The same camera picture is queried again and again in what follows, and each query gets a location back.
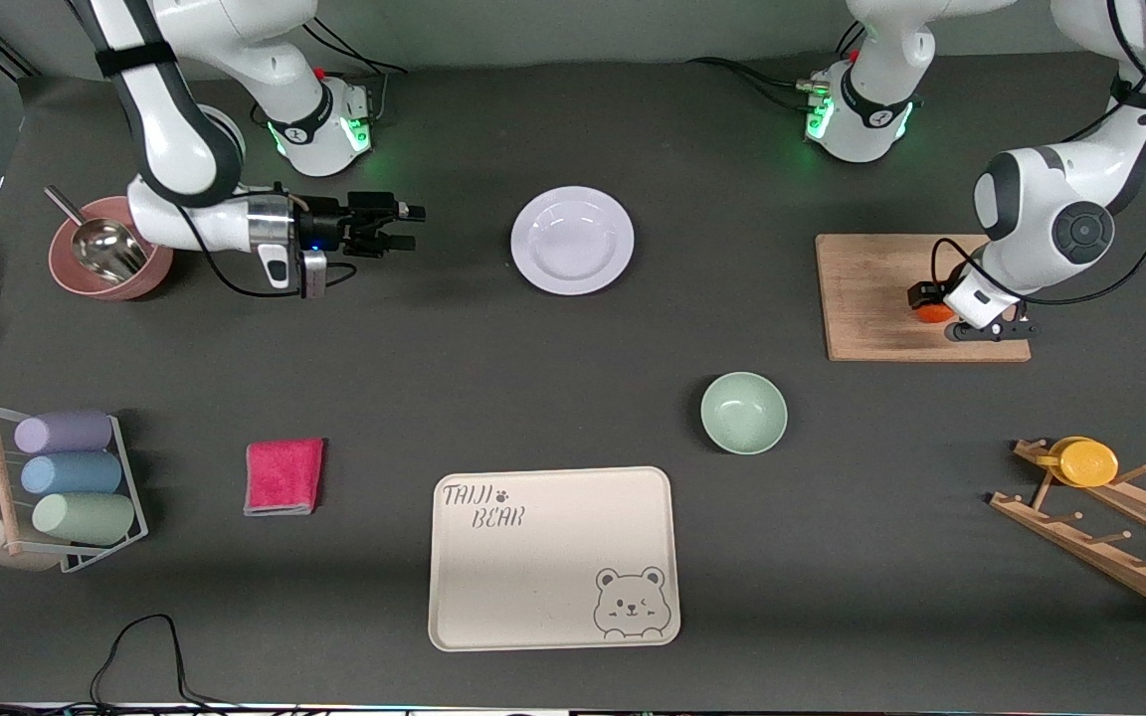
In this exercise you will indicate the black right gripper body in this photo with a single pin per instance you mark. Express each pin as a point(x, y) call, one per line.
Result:
point(329, 225)

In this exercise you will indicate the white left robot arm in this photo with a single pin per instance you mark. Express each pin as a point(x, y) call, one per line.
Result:
point(1050, 209)

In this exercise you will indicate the blue cup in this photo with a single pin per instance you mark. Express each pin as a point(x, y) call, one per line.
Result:
point(71, 473)

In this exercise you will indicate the green cup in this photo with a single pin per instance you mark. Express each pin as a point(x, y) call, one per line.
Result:
point(86, 518)

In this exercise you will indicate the wooden cutting board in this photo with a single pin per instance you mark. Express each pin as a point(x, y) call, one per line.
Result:
point(861, 298)

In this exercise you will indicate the orange fruit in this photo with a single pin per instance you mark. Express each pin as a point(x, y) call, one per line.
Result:
point(933, 315)

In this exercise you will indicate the pink folded cloth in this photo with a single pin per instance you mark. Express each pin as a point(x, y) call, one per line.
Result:
point(285, 477)

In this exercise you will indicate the cream bear print tray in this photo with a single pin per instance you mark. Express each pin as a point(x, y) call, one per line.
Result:
point(533, 577)

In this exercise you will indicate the purple cup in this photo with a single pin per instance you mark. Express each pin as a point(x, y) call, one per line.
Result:
point(61, 433)

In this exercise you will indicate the metal scoop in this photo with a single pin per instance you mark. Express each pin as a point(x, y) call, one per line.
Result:
point(110, 247)

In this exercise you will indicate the pink ribbed bowl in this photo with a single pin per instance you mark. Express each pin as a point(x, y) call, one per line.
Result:
point(157, 268)

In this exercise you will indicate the white round plate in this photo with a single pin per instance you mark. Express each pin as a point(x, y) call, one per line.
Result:
point(573, 241)

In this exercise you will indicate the pale green bowl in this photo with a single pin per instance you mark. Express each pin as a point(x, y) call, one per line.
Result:
point(744, 413)

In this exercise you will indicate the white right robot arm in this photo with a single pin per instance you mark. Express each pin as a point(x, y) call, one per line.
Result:
point(175, 139)

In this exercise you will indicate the wooden peg rack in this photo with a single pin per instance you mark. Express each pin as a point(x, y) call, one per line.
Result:
point(1100, 559)

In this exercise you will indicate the yellow cup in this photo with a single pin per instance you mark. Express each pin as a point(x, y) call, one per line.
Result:
point(1085, 463)

